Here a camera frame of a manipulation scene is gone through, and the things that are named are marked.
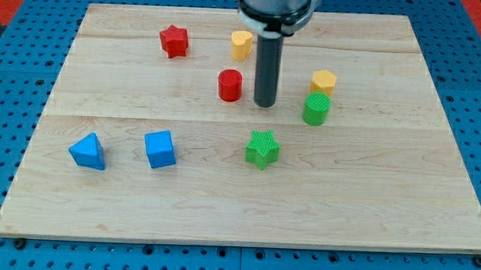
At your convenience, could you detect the blue cube block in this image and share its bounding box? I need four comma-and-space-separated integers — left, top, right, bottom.
145, 130, 176, 169

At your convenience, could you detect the red cylinder block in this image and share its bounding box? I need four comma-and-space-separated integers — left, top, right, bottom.
218, 69, 242, 102

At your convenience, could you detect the green star block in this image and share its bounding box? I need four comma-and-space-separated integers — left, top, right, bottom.
245, 130, 280, 170

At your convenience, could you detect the yellow heart block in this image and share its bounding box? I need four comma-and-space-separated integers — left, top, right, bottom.
231, 31, 253, 61

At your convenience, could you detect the green cylinder block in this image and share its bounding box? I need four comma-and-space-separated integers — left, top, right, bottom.
301, 92, 332, 126

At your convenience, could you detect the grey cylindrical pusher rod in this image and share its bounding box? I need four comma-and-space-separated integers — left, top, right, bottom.
253, 33, 283, 107

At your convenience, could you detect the blue triangle block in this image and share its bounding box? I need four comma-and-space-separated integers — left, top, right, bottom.
68, 132, 105, 171

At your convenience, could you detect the yellow hexagon block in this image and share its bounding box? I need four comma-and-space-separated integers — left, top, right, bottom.
309, 69, 337, 98

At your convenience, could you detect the red star block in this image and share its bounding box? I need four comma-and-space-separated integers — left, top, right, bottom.
159, 24, 189, 59

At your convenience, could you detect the light wooden board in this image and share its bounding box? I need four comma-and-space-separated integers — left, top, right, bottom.
0, 3, 481, 254

